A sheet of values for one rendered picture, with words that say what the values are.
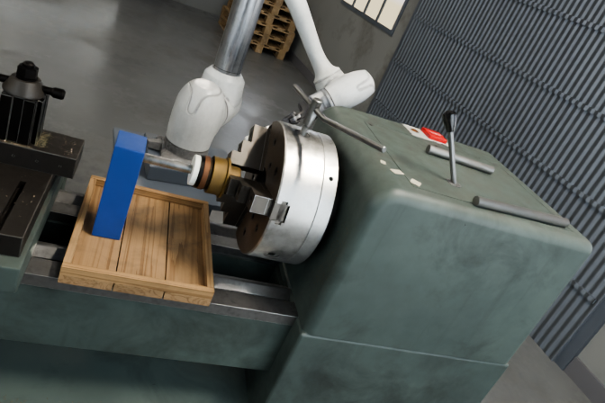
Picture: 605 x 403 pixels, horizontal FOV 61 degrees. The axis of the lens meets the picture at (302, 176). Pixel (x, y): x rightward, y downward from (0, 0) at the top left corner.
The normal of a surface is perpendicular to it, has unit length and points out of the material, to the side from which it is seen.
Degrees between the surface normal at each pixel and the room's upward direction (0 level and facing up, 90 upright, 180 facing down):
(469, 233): 90
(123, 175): 90
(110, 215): 90
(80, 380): 0
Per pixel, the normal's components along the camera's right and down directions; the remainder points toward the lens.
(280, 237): 0.13, 0.61
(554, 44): -0.87, -0.18
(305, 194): 0.35, 0.01
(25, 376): 0.37, -0.84
